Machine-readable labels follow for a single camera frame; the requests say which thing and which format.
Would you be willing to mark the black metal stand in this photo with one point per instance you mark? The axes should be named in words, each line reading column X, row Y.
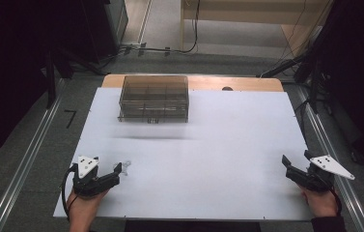
column 311, row 74
column 51, row 80

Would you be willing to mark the metal floor rail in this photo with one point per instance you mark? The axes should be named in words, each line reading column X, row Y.
column 25, row 161
column 340, row 190

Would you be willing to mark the small clear plastic piece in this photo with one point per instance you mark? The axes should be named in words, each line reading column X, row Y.
column 124, row 168

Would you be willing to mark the person's left hand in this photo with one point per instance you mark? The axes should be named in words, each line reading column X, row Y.
column 83, row 206

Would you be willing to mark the black curtain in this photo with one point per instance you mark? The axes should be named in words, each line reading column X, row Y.
column 5, row 64
column 359, row 80

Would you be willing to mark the person's right hand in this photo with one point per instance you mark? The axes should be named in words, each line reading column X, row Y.
column 321, row 203

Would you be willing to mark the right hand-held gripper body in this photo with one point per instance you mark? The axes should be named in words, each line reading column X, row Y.
column 318, row 175

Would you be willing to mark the white table board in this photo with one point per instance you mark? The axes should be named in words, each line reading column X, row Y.
column 202, row 167

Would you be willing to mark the clear plastic drawer box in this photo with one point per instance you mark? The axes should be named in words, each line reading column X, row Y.
column 154, row 98

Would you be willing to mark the wooden table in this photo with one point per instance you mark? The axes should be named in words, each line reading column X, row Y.
column 250, row 84

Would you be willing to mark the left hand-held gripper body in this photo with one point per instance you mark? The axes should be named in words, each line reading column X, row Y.
column 88, row 183

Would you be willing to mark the dark cabinet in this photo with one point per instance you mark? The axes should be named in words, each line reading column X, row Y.
column 105, row 29

